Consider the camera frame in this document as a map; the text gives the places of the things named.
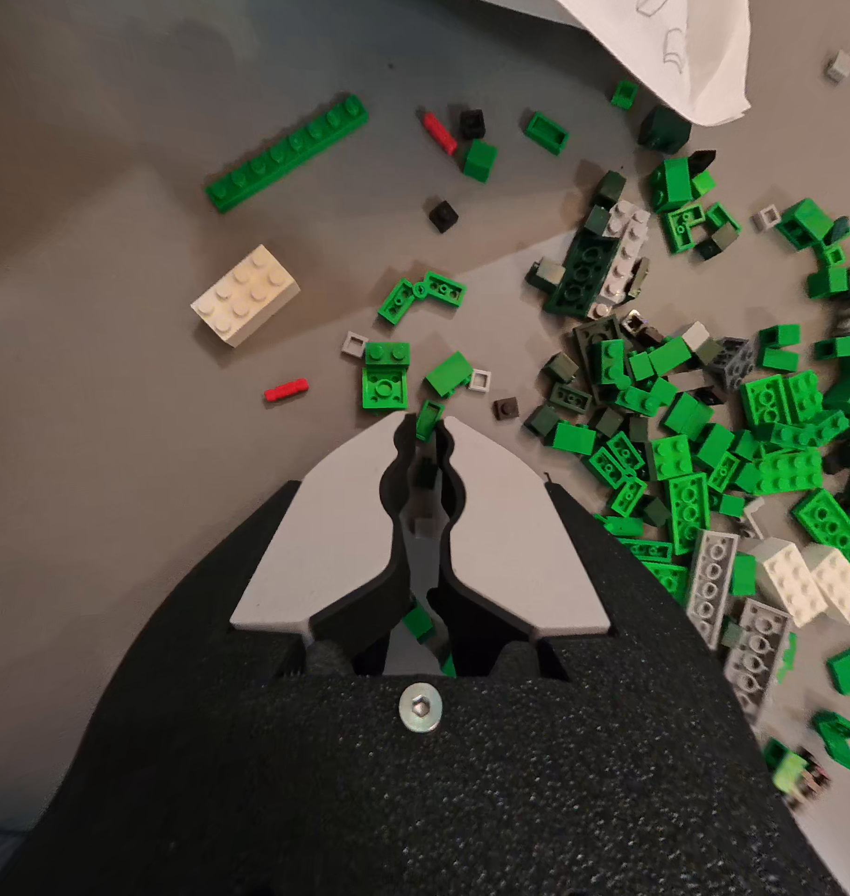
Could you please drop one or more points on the pile of green toy bricks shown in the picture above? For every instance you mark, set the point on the pile of green toy bricks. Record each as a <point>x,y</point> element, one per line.
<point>691,434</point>

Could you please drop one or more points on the plain green cube brick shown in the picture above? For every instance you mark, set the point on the plain green cube brick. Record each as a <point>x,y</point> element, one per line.
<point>479,161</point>

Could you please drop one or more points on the dark brown stud plate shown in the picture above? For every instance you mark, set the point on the dark brown stud plate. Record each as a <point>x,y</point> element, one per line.
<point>507,409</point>

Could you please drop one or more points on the small light grey brick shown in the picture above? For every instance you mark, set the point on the small light grey brick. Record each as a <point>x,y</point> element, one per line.
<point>840,66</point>

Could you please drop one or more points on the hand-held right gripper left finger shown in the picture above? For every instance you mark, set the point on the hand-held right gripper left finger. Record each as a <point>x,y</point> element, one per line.
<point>320,546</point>

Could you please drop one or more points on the small red bar piece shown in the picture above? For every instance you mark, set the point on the small red bar piece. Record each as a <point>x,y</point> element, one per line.
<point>286,390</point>
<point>440,133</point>

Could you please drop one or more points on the green hollow tile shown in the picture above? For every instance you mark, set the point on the green hollow tile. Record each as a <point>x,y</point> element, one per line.
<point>546,133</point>

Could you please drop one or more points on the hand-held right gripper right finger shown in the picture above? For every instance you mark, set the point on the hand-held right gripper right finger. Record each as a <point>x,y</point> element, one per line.
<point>523,553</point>

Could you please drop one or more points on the dark green slope brick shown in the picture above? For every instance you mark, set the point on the dark green slope brick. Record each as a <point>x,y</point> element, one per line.
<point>664,129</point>

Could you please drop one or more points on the long green plate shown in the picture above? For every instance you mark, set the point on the long green plate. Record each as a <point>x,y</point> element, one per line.
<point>285,155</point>

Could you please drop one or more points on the green hinge plates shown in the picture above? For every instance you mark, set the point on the green hinge plates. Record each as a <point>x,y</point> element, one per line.
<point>442,288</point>

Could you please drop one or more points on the green bracket plate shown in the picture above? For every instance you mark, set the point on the green bracket plate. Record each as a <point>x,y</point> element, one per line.
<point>385,381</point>

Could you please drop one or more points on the small black brick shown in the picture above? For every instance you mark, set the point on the small black brick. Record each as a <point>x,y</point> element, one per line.
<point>443,216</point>
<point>472,124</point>

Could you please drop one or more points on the white printed paper bag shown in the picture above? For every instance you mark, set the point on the white printed paper bag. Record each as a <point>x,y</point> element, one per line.
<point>677,42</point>

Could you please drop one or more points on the large white brick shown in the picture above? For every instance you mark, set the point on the large white brick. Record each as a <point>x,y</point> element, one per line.
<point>246,297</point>

